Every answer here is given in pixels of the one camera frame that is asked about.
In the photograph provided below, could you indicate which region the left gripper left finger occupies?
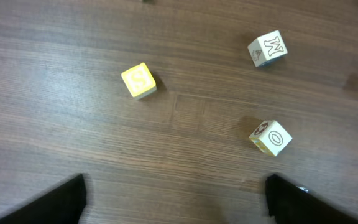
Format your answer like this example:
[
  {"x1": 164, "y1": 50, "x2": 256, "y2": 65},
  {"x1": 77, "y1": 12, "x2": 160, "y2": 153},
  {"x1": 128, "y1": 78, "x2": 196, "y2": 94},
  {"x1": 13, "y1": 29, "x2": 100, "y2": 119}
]
[{"x1": 0, "y1": 174, "x2": 87, "y2": 224}]

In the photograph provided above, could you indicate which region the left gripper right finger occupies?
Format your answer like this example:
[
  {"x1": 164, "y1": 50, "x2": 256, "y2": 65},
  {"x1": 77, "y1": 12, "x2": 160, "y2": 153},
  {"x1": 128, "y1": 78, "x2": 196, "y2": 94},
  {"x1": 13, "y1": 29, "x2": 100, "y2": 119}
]
[{"x1": 265, "y1": 174, "x2": 358, "y2": 224}]

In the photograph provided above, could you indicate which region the white block yellow O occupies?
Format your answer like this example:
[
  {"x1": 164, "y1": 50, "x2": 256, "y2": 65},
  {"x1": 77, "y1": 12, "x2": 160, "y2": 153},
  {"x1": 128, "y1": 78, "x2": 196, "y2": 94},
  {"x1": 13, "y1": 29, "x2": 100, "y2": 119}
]
[{"x1": 249, "y1": 120, "x2": 293, "y2": 157}]

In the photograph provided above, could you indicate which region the yellow S block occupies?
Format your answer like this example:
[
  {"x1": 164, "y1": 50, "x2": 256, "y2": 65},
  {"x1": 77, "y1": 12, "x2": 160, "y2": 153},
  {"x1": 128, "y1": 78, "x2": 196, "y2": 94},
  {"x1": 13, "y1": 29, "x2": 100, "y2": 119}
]
[{"x1": 121, "y1": 63, "x2": 157, "y2": 100}]

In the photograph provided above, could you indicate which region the white block blue D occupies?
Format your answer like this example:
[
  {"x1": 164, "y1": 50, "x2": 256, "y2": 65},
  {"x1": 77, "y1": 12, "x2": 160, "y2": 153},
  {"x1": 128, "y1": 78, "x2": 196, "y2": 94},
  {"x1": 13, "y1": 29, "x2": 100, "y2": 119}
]
[{"x1": 247, "y1": 30, "x2": 288, "y2": 67}]

